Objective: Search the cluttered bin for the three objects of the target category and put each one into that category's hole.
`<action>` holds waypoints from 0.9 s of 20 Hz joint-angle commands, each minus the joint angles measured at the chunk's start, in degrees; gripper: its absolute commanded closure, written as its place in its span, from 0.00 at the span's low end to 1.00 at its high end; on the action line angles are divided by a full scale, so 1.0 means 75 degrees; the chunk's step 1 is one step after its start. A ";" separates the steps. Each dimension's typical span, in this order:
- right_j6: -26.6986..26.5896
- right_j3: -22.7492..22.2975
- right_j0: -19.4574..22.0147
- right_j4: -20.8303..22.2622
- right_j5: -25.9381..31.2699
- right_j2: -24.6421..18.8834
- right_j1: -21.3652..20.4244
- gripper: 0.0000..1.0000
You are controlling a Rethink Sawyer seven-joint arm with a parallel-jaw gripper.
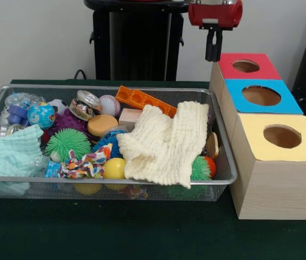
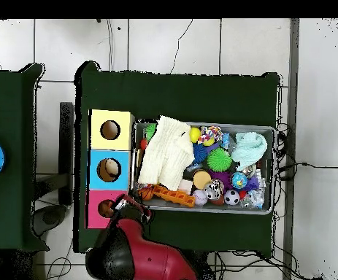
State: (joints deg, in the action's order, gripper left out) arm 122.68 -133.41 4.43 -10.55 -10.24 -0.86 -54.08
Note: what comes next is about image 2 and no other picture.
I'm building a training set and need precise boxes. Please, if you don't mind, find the tan plush toy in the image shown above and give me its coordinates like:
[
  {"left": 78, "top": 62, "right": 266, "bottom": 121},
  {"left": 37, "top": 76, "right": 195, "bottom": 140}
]
[{"left": 97, "top": 199, "right": 118, "bottom": 219}]

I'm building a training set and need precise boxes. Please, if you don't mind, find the wooden box with three holes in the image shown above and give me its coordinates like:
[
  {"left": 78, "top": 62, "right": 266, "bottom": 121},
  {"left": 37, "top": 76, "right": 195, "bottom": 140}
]
[{"left": 85, "top": 109, "right": 135, "bottom": 230}]

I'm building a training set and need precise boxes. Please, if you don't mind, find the clear mesh bin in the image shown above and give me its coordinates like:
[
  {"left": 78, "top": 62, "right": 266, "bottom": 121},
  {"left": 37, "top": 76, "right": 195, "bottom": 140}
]
[{"left": 129, "top": 120, "right": 276, "bottom": 216}]

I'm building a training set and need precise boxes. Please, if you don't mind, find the orange plastic block tray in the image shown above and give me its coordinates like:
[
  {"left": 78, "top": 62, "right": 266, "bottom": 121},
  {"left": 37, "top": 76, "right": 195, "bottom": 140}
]
[{"left": 151, "top": 184, "right": 196, "bottom": 209}]

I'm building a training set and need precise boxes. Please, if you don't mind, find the cream knitted cloth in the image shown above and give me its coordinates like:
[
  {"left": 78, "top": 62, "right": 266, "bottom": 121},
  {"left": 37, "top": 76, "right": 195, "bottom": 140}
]
[{"left": 137, "top": 115, "right": 196, "bottom": 193}]

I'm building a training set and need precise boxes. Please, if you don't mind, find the purple bumpy ball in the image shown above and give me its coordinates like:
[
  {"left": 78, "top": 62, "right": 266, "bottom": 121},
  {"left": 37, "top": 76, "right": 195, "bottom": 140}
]
[{"left": 208, "top": 170, "right": 233, "bottom": 191}]

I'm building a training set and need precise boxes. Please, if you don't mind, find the yellow ball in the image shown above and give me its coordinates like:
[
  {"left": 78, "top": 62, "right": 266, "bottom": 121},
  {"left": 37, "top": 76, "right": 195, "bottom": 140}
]
[{"left": 189, "top": 127, "right": 202, "bottom": 144}]

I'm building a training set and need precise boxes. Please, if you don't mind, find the green spiky toy with eyes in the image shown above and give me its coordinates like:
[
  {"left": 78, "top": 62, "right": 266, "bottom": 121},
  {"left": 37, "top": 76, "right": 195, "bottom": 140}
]
[{"left": 206, "top": 147, "right": 234, "bottom": 173}]

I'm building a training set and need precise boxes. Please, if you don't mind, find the small soccer ball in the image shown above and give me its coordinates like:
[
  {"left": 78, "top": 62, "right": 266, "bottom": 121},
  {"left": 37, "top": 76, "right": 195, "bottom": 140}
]
[{"left": 223, "top": 189, "right": 241, "bottom": 206}]

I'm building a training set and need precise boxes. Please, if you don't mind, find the colourful patterned cloth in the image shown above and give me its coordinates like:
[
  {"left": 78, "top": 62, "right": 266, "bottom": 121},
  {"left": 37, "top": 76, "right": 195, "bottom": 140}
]
[{"left": 196, "top": 125, "right": 224, "bottom": 147}]

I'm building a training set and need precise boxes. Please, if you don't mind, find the small globe ball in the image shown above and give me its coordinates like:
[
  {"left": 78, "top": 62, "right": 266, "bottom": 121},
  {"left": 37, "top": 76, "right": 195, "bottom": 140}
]
[{"left": 230, "top": 171, "right": 249, "bottom": 190}]

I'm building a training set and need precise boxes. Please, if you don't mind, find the dark green table cloth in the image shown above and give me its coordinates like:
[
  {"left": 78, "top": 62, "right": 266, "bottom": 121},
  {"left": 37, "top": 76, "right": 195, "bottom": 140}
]
[
  {"left": 73, "top": 60, "right": 281, "bottom": 258},
  {"left": 0, "top": 63, "right": 50, "bottom": 252}
]

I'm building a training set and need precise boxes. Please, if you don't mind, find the silver drink can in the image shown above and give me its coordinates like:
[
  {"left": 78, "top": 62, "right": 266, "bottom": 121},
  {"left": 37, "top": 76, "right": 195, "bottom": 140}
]
[{"left": 240, "top": 163, "right": 258, "bottom": 179}]

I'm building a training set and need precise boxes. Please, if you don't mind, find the light blue cloth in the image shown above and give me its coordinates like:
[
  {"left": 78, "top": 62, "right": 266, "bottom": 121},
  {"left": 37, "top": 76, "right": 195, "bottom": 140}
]
[{"left": 230, "top": 131, "right": 269, "bottom": 172}]

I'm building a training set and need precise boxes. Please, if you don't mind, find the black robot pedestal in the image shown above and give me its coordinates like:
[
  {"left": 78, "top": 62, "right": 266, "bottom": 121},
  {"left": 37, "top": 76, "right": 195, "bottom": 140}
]
[{"left": 183, "top": 249, "right": 216, "bottom": 280}]

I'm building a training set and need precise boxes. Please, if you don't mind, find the black power cable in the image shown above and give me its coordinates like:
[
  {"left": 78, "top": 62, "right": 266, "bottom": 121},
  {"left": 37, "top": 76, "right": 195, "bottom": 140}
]
[{"left": 277, "top": 162, "right": 338, "bottom": 174}]

